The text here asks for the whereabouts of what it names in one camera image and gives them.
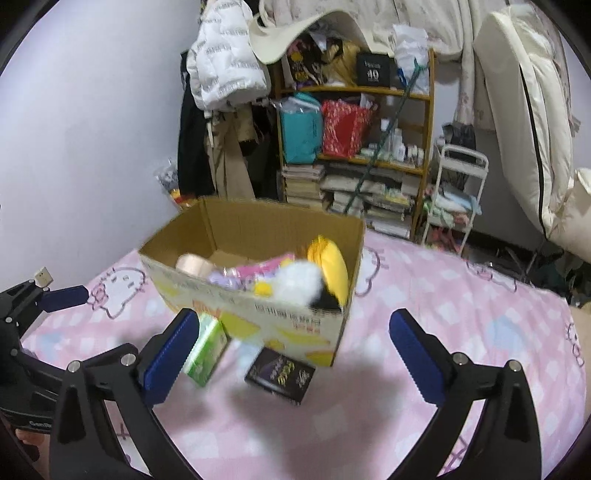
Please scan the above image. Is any red gift bag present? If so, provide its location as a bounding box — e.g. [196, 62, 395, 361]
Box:
[322, 100, 374, 158]

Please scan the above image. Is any purple haired plush doll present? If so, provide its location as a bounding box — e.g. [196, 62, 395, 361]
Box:
[206, 269, 250, 291]

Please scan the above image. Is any green broom handle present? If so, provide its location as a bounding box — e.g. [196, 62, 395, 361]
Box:
[344, 59, 426, 215]

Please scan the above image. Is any stack of books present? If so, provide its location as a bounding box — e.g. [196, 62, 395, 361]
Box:
[281, 164, 327, 210]

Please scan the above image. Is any floral cream curtain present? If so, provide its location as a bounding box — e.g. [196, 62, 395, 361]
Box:
[257, 0, 581, 139]

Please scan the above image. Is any yellow plush toy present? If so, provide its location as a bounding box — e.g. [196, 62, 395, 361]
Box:
[307, 236, 349, 307]

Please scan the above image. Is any black box marked 40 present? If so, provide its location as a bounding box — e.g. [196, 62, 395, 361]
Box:
[356, 52, 393, 88]

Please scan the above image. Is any open cardboard box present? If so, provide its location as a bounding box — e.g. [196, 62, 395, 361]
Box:
[139, 197, 365, 367]

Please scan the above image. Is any teal shopping bag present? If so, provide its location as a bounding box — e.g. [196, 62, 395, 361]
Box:
[274, 92, 322, 165]

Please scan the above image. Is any wooden shelf unit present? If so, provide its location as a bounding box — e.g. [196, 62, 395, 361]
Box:
[280, 50, 436, 241]

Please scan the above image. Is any cream reclining chair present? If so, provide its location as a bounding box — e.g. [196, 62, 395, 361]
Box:
[473, 4, 590, 261]

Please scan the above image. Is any pink plush toy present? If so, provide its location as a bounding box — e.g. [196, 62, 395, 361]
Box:
[233, 253, 296, 289]

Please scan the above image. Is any white fluffy plush ball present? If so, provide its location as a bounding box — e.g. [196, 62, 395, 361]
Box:
[252, 260, 342, 311]

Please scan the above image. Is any beige trench coat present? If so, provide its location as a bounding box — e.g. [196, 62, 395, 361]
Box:
[204, 107, 256, 199]

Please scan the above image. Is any white rolling cart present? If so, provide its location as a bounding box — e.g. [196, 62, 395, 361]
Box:
[421, 144, 489, 257]

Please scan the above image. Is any person's left hand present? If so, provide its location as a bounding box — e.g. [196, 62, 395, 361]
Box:
[14, 429, 50, 462]

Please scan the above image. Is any white puffer jacket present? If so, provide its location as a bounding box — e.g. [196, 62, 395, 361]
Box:
[186, 1, 270, 112]

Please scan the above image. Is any black face box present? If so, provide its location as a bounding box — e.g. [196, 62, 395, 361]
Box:
[245, 347, 315, 405]

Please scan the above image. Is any pink hello kitty bedsheet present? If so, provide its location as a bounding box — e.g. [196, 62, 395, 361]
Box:
[24, 232, 590, 479]

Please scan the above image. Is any cream wide brim hat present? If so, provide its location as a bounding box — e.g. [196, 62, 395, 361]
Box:
[248, 8, 394, 66]

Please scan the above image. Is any green tissue pack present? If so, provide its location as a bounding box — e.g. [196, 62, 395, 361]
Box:
[182, 312, 228, 387]

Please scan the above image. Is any black hanging coat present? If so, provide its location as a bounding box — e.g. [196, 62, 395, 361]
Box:
[177, 51, 215, 198]

